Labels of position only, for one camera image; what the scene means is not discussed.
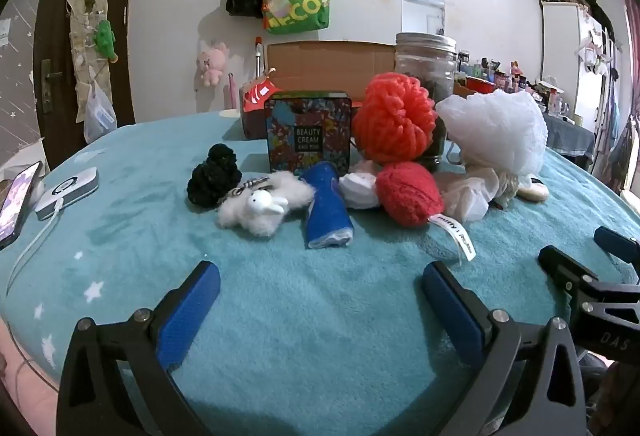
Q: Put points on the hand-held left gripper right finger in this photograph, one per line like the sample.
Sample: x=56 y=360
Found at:
x=452 y=311

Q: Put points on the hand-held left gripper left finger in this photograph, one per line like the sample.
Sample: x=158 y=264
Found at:
x=187 y=311

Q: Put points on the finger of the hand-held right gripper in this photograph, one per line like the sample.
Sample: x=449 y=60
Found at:
x=565 y=268
x=617 y=242

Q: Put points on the beige powder puff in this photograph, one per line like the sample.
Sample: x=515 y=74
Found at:
x=532 y=192

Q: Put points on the red plush pouch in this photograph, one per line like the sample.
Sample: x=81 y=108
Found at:
x=407 y=193

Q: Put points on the black scrunchie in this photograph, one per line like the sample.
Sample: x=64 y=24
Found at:
x=212 y=181

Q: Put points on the white cloth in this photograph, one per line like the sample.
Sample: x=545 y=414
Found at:
x=357 y=191

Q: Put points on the white bath pouf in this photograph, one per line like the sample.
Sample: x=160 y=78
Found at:
x=495 y=130

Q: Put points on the blue cloth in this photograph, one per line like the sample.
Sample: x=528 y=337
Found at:
x=325 y=211

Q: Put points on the orange foam net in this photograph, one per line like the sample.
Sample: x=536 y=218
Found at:
x=395 y=115

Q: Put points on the cardboard box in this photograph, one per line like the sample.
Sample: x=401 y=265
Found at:
x=325 y=65

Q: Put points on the table with grey cloth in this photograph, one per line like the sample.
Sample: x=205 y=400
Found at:
x=570 y=135

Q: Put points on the white power bank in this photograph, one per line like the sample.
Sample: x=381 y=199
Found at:
x=67 y=191

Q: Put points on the pink curtain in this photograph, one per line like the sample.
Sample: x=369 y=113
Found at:
x=634 y=65

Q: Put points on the white wardrobe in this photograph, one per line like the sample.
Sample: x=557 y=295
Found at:
x=562 y=60

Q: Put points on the group of cosmetic bottles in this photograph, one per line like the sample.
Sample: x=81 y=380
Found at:
x=505 y=78

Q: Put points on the smartphone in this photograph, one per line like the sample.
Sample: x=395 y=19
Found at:
x=17 y=206

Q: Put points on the red tray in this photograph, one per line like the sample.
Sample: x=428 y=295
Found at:
x=482 y=85

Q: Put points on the clear plastic bag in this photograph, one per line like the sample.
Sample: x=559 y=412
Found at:
x=100 y=118

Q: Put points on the colourful tin box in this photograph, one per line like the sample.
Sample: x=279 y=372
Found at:
x=307 y=135

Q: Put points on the pink plastic pole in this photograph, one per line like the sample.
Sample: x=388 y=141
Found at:
x=232 y=93

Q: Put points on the pink rabbit plush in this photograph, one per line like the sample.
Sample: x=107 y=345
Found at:
x=212 y=63

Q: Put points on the glass jar with metal lid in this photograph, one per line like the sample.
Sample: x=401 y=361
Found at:
x=425 y=60

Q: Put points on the metal pole orange tip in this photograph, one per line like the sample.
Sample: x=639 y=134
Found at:
x=258 y=58

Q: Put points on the hanging fabric organizer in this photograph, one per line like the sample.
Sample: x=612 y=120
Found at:
x=82 y=60

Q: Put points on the green plush toy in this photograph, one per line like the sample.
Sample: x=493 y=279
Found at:
x=106 y=40

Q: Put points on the brown door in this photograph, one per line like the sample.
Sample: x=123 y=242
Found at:
x=55 y=15

